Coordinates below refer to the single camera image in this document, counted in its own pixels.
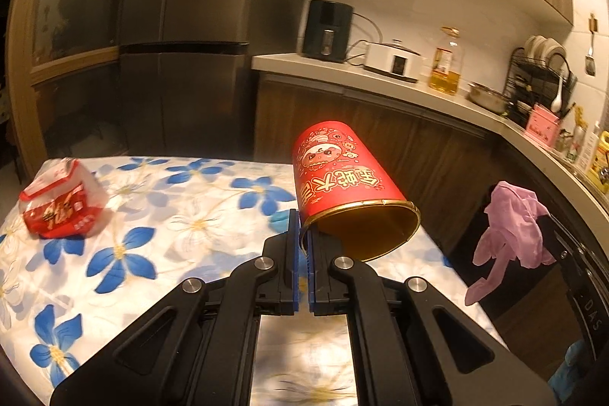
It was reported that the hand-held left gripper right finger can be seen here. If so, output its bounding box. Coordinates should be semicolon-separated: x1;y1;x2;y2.
307;225;557;406

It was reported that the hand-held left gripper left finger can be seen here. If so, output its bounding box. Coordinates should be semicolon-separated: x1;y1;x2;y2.
50;209;301;406

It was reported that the large red paper cup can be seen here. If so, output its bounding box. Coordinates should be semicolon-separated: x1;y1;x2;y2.
291;119;422;263

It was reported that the purple plastic bag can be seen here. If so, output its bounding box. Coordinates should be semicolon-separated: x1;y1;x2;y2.
465;180;557;306

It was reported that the blue cloth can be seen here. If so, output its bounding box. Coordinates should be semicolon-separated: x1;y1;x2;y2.
547;339;588;392

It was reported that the floral tablecloth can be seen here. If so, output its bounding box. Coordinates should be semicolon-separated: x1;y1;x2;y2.
0;156;510;406

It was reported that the yellow bottle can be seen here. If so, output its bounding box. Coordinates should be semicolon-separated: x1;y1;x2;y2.
587;131;609;183

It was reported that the wooden kitchen counter cabinet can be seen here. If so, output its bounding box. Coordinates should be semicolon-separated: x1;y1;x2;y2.
251;53;609;255

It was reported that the printed jar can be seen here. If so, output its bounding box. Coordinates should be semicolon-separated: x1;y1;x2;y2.
568;123;591;164

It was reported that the pink box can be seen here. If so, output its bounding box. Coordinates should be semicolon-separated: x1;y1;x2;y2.
526;104;562;145

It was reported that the white spoon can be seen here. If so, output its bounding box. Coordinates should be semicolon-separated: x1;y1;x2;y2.
551;70;567;113

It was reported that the white electric cooker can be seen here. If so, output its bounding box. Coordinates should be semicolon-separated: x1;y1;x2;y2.
364;39;426;84

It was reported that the black air fryer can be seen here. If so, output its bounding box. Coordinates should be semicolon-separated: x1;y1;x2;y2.
302;0;355;64

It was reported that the cooking oil bottle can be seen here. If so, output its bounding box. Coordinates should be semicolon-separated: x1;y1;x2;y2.
428;27;464;97

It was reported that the steel pot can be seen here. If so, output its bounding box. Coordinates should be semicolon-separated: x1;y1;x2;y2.
466;81;510;114

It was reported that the hanging metal spatula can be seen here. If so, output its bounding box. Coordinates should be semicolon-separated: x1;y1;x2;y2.
584;13;599;78

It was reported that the red and white plastic bag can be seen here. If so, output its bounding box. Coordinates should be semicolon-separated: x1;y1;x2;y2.
18;158;109;239

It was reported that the dark steel refrigerator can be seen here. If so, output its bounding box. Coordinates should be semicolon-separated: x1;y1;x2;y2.
116;0;317;162

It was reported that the stack of white plates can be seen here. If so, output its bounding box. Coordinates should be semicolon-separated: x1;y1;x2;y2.
523;35;567;64

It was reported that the black wire dish rack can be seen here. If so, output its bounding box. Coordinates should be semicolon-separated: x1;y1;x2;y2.
504;35;579;126

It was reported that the black power cable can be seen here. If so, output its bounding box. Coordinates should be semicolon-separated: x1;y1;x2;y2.
345;13;384;67

